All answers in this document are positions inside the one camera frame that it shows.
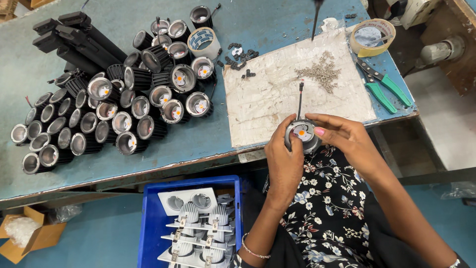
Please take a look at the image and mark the person's right hand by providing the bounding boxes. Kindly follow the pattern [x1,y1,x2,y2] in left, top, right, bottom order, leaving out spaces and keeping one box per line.
[305,113,381,180]

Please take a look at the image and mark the person's left hand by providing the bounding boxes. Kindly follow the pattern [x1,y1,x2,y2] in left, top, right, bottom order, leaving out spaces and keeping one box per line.
[264,113,305,210]

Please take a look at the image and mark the round lamp housing with cable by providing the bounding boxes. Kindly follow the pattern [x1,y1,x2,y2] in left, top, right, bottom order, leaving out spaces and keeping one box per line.
[284,82,323,155]

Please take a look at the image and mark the worn white work board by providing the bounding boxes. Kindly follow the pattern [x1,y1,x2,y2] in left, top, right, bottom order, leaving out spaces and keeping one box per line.
[222,28,377,149]

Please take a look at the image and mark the pile of silver screws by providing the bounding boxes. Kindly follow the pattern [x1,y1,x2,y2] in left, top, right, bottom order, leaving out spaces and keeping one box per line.
[295,51,342,94]

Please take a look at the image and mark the stack of white downlight fixtures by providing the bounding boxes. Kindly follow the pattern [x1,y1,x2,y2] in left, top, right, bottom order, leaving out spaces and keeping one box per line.
[157,187,236,268]

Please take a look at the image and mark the beige masking tape roll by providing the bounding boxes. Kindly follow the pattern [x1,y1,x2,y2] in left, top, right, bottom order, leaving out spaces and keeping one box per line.
[349,18,397,58]

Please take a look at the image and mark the pile of small black clips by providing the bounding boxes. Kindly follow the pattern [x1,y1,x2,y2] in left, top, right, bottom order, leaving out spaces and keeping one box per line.
[217,42,260,79]

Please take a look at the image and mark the clear plastic bag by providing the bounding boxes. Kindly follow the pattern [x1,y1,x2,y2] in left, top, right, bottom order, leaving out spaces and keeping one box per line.
[55,203,83,224]
[432,182,476,200]

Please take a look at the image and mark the crumpled clear plastic wrapper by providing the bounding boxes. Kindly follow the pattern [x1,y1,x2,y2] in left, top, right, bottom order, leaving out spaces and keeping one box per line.
[321,17,341,33]

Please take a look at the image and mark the hanging black screwdriver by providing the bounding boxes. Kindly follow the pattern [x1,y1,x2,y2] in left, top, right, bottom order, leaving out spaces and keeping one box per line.
[311,0,325,41]

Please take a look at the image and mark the grey machine with motor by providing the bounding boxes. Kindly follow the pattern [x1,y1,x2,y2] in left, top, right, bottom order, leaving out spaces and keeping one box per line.
[383,0,476,95]

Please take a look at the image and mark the white tape roll blue print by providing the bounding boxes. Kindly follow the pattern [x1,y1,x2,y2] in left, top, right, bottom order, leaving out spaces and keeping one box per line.
[187,27,222,60]

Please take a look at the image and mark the blue plastic crate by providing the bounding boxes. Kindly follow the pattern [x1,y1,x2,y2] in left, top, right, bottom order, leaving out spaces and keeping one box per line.
[137,175,247,268]

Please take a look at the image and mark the heap of black lamp housings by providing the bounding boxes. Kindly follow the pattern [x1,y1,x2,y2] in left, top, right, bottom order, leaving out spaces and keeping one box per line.
[10,5,222,175]

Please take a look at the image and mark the stack of black track fixtures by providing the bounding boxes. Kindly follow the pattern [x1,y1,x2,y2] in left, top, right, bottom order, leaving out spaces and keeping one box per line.
[32,11,128,76]

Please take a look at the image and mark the open cardboard box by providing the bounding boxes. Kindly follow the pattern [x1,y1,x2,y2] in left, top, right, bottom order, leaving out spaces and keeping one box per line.
[0,206,68,265]

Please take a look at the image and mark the stacked cardboard boxes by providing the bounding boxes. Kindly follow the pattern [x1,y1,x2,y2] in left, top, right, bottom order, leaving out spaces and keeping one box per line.
[0,0,56,24]

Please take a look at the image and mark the green handled pliers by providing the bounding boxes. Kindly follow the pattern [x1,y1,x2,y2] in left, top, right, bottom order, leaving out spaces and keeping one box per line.
[356,57,413,114]

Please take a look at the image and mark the beaded wrist bracelet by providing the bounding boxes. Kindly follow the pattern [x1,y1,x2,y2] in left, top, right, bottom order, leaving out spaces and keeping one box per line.
[241,233,271,260]

